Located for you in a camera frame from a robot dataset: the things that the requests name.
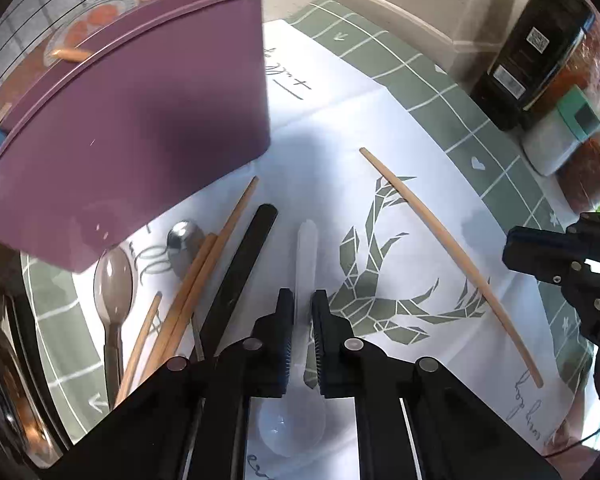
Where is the brown translucent spoon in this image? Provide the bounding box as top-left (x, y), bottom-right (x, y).
top-left (93, 246), bottom-right (139, 408)

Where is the black plastic spoon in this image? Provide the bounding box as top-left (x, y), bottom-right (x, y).
top-left (197, 204), bottom-right (279, 361)

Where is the pink cloth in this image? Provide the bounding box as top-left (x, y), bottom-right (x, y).
top-left (542, 410), bottom-right (600, 466)

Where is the steel pot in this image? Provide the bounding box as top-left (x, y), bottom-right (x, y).
top-left (0, 290), bottom-right (66, 466)

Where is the chili flake jar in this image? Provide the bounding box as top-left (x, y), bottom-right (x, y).
top-left (555, 137), bottom-right (600, 213)

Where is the thin black cable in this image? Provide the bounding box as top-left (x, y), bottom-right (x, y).
top-left (545, 417), bottom-right (600, 458)

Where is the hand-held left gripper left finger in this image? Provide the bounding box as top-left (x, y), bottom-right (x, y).
top-left (45, 287), bottom-right (301, 480)

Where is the jar with teal lid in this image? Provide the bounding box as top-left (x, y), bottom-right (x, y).
top-left (521, 85), bottom-right (600, 177)

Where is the white printed paper sheet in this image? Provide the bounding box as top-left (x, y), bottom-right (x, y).
top-left (72, 19), bottom-right (588, 480)

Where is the black bottle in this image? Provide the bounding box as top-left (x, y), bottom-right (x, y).
top-left (470, 0), bottom-right (596, 133)

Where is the purple utensil holder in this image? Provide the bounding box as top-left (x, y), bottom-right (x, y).
top-left (0, 0), bottom-right (272, 275)

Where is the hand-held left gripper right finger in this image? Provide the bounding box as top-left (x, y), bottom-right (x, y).
top-left (311, 289), bottom-right (562, 480)

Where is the orange capped chili bottle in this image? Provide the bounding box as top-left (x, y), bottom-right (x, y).
top-left (535, 25), bottom-right (600, 116)

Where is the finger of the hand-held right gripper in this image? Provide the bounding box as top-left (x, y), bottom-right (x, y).
top-left (502, 226), bottom-right (588, 287)
top-left (566, 212), bottom-right (600, 248)

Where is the metal spoon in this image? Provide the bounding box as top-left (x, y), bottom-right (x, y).
top-left (166, 220), bottom-right (207, 362)

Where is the green grid mat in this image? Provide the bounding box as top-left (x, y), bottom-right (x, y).
top-left (20, 0), bottom-right (600, 441)

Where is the white plastic spoon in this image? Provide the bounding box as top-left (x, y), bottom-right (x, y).
top-left (256, 219), bottom-right (327, 458)

